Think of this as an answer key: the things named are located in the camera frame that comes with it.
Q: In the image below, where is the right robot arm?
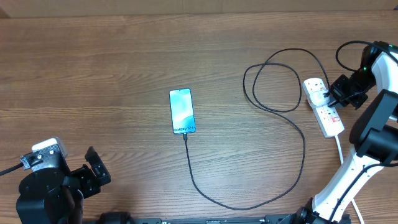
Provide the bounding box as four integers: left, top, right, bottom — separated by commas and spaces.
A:
281, 41, 397, 223

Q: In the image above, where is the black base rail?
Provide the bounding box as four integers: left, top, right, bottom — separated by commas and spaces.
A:
74, 211, 352, 224

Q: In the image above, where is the blue Samsung Galaxy smartphone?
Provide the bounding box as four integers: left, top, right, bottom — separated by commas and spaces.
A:
169, 88, 197, 134

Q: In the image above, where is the white charger plug adapter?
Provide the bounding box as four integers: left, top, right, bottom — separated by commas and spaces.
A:
308, 90, 330, 108

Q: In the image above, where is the white power strip cord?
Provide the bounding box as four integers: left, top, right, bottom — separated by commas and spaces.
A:
334, 135, 365, 224

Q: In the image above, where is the black USB charging cable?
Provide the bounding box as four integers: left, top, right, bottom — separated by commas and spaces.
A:
182, 48, 331, 212

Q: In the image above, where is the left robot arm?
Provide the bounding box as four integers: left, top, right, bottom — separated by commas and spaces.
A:
16, 144, 111, 223

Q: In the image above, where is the white power strip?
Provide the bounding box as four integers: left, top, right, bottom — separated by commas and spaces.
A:
302, 78, 345, 138

